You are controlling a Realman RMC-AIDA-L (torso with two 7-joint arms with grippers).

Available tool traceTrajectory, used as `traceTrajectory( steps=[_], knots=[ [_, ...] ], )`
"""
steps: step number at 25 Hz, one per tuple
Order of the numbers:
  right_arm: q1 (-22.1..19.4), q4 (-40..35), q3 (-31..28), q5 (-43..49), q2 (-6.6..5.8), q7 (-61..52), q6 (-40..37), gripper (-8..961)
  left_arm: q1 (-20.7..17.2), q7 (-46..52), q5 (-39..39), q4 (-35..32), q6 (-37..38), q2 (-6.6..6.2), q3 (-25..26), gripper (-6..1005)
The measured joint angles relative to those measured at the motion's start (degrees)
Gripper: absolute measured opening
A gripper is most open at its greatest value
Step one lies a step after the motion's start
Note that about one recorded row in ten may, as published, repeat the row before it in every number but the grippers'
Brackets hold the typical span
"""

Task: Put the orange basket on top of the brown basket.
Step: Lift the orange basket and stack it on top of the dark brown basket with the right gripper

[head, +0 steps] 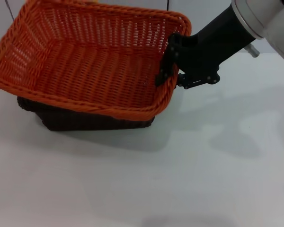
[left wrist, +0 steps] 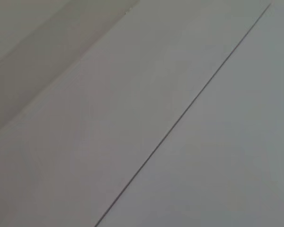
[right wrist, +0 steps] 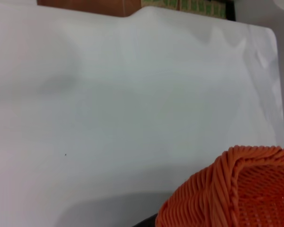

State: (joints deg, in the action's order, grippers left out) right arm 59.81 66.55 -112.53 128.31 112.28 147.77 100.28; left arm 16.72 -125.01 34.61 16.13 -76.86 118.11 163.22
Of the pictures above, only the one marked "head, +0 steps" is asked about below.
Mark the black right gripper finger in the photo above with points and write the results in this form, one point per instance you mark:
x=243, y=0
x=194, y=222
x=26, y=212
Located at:
x=183, y=82
x=170, y=59

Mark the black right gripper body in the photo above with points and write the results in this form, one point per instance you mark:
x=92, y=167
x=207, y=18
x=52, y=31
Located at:
x=203, y=54

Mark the orange wicker basket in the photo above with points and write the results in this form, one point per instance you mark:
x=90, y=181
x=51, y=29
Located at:
x=80, y=66

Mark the dark brown wicker basket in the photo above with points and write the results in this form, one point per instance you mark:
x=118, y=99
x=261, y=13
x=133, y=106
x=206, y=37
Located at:
x=97, y=121

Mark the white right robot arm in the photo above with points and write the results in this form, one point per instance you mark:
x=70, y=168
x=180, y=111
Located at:
x=267, y=21

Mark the silver metal plug connector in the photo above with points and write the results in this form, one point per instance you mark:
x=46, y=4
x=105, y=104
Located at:
x=252, y=50

